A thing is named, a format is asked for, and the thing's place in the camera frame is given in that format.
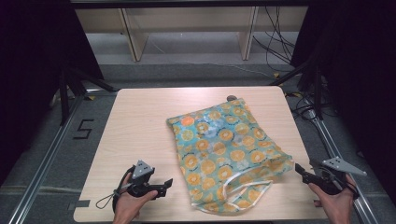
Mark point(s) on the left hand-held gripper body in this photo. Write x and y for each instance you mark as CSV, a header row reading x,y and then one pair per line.
x,y
140,170

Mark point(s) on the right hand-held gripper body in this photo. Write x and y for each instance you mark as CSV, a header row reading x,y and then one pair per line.
x,y
337,165

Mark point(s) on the orange-print teal fabric bag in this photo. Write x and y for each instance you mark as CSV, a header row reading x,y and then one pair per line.
x,y
224,146

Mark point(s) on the person's right hand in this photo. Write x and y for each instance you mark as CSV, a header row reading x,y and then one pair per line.
x,y
337,203

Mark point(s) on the person's left hand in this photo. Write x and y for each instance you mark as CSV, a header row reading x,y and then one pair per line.
x,y
127,205

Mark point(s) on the black metal stand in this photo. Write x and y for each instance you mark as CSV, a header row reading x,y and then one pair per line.
x,y
317,93
65,93

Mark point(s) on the dark curtain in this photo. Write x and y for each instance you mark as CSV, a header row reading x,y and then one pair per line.
x,y
31,62
358,77

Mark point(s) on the round grey table grommet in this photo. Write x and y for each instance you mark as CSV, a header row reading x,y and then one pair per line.
x,y
231,97

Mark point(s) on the light wooden desk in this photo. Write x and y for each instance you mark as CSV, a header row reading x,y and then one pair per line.
x,y
186,18

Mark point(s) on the aluminium floor rail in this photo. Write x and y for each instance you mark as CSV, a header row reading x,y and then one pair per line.
x,y
336,146
46,158

